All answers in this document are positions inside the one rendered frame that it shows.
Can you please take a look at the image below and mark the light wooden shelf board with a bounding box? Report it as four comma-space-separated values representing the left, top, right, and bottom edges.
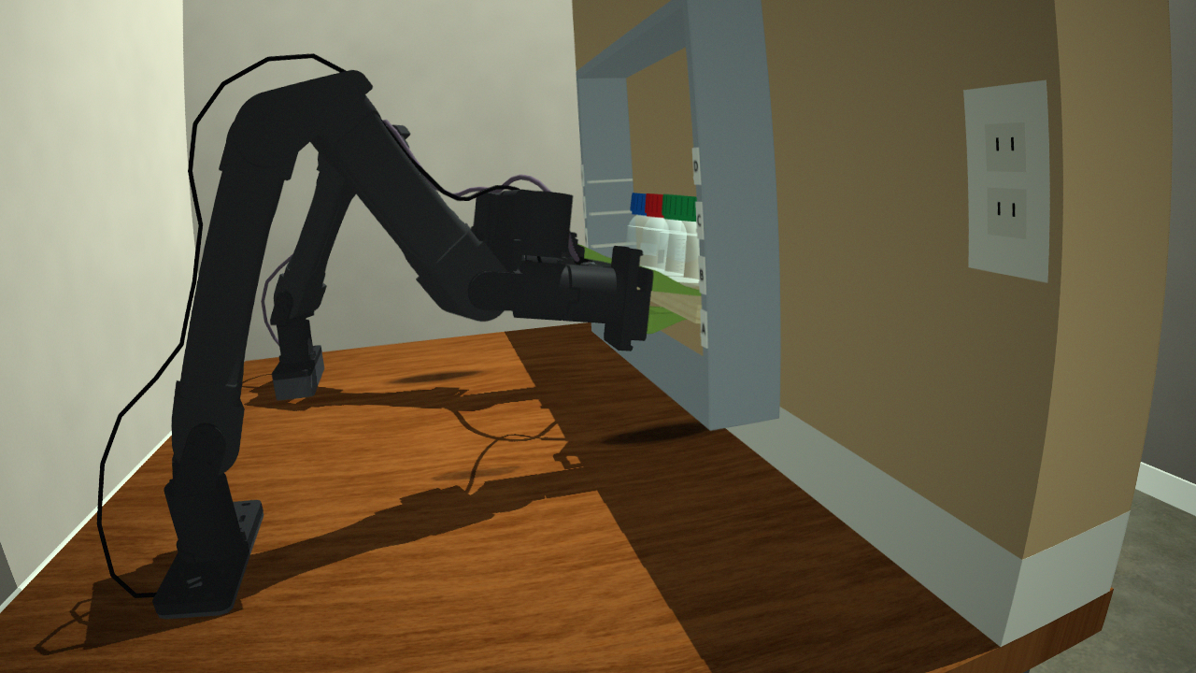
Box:
649, 290, 702, 323

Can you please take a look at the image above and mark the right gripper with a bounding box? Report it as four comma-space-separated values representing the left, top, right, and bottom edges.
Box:
562, 246, 701, 351

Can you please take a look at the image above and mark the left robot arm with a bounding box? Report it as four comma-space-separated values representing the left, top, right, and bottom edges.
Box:
270, 154, 500, 380

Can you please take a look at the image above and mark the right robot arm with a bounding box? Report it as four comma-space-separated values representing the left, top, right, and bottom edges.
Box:
152, 71, 576, 614

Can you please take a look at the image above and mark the clear bottle with blue cap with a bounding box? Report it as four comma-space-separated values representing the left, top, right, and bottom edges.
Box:
626, 192, 649, 250

